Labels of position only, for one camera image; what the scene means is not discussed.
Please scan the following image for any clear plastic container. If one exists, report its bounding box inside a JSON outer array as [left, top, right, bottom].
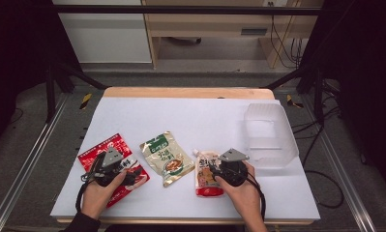
[[243, 102, 300, 169]]

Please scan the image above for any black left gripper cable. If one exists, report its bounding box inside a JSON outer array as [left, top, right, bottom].
[[74, 180, 89, 215]]

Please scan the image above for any beige green-topped sauce packet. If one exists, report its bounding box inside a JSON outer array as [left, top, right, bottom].
[[139, 130, 195, 189]]

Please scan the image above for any yellow black tape strip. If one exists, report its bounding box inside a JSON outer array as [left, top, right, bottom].
[[285, 94, 305, 109], [79, 92, 94, 110]]

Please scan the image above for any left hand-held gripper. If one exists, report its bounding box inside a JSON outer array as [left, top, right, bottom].
[[80, 147, 127, 189]]

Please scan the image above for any wooden table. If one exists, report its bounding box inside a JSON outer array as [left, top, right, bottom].
[[55, 86, 314, 226]]

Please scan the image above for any wooden desk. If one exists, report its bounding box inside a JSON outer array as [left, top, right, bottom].
[[141, 0, 324, 70]]

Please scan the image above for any aluminium rail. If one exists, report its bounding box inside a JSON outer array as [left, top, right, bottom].
[[300, 93, 379, 232], [0, 92, 70, 232]]

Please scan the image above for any person's right hand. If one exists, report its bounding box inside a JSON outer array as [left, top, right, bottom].
[[214, 160, 268, 223]]

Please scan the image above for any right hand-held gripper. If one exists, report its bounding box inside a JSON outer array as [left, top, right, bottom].
[[209, 147, 251, 189]]

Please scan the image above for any black horizontal bar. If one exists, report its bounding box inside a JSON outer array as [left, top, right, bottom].
[[55, 4, 322, 16]]

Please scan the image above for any person's left hand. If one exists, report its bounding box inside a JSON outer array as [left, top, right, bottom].
[[80, 170, 129, 221]]

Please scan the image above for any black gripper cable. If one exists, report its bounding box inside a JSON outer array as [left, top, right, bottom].
[[247, 172, 267, 221], [74, 180, 89, 215]]

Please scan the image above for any white table cover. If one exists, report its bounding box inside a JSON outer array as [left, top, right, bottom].
[[49, 96, 321, 222]]

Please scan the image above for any black curtain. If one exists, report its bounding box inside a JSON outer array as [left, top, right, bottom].
[[0, 0, 82, 153], [298, 0, 386, 191]]

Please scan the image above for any black floor cable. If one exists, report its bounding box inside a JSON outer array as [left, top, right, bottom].
[[301, 127, 345, 210]]

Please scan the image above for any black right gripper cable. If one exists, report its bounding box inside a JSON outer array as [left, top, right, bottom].
[[247, 172, 267, 221]]

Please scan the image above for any bundle of hanging black cables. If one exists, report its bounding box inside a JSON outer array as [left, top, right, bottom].
[[269, 2, 306, 70]]

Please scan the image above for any red seasoning packet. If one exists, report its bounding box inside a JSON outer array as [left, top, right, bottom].
[[76, 132, 151, 209]]

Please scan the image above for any white cabinet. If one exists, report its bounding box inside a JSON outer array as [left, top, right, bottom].
[[51, 0, 153, 65]]

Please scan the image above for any spouted red-bottomed sauce pouch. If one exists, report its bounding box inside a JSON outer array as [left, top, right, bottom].
[[193, 148, 225, 198]]

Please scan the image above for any black metal stand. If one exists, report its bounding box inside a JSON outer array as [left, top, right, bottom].
[[263, 63, 326, 128], [45, 60, 109, 124]]

